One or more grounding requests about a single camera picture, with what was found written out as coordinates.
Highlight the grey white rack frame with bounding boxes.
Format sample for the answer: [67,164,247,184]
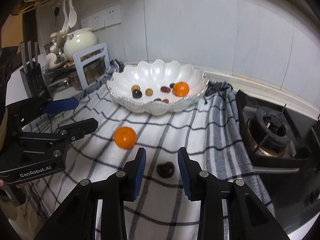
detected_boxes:
[73,42,110,90]

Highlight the small orange mandarin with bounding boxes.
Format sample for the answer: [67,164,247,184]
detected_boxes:
[172,81,190,97]

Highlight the yellow green grape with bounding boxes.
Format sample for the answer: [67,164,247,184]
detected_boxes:
[131,85,140,92]

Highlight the white hanging spatula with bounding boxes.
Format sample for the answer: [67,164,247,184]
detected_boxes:
[57,0,69,47]

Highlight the dark cherry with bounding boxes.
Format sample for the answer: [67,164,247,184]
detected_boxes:
[156,161,175,179]

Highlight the checked kitchen cloth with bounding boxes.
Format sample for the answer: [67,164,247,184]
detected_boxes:
[27,84,274,239]

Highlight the gas stove burner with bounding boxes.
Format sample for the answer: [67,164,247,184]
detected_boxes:
[247,107,294,158]

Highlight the white hanging spoon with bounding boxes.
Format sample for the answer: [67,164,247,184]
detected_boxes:
[68,0,77,28]

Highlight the wall power sockets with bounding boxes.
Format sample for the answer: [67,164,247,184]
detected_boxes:
[80,4,121,31]

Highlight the cream ceramic teapot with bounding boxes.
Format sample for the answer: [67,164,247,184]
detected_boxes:
[63,28,98,61]

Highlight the person's hand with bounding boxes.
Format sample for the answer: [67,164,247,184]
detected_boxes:
[0,178,29,189]

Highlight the red grape in bowl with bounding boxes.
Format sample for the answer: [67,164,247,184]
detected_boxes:
[161,86,171,93]

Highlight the black knife block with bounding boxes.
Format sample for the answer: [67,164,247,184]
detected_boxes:
[20,40,52,100]

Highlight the steel pot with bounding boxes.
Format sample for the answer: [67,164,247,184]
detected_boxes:
[48,59,106,91]

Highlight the dark grape in bowl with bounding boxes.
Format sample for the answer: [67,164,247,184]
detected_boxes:
[132,89,143,99]

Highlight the white scalloped bowl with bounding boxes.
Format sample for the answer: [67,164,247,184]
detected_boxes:
[107,60,209,115]

